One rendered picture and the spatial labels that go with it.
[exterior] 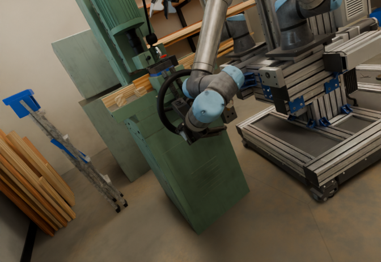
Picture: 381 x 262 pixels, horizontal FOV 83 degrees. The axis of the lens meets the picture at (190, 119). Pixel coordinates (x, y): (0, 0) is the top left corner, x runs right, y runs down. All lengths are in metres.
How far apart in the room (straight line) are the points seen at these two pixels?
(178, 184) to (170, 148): 0.21
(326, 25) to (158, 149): 1.16
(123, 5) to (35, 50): 2.50
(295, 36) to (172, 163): 0.85
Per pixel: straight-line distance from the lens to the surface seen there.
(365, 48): 1.25
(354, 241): 1.31
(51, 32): 3.57
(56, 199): 2.34
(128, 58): 1.28
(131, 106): 1.03
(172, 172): 1.18
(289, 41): 1.16
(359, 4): 1.63
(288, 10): 1.14
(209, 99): 0.54
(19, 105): 1.80
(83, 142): 3.60
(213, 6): 0.80
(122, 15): 1.14
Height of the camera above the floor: 1.08
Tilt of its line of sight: 21 degrees down
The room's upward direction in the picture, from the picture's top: 24 degrees counter-clockwise
